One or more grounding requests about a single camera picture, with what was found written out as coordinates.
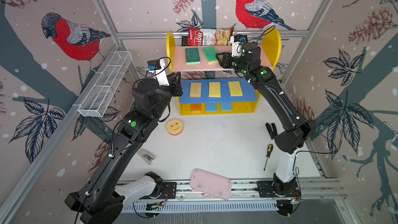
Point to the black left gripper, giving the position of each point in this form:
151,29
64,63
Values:
176,86

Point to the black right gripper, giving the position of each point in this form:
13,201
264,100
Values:
226,59

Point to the light green sponge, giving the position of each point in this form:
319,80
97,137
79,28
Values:
210,54

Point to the beige orange-backed sponge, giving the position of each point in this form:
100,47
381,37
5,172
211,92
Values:
195,90

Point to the dark green scouring sponge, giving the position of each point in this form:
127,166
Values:
192,56

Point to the orange rectangular sponge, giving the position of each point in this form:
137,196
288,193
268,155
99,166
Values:
196,108

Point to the blue cellulose sponge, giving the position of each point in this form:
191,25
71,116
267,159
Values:
211,107
226,107

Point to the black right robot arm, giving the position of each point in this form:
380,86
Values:
296,127

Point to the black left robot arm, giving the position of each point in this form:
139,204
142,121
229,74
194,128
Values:
99,201

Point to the yellow shelf pink blue boards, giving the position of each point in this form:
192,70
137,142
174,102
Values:
205,73

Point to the red chips bag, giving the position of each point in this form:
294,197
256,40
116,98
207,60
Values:
209,37

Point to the yellow smiley round sponge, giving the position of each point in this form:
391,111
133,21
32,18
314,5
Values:
174,127

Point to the black binder clip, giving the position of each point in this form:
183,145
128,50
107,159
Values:
272,130

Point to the black yellow screwdriver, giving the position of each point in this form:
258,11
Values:
268,154

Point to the pink plastic tray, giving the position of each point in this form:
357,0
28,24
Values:
211,184

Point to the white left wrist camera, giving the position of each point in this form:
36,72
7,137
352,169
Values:
157,69

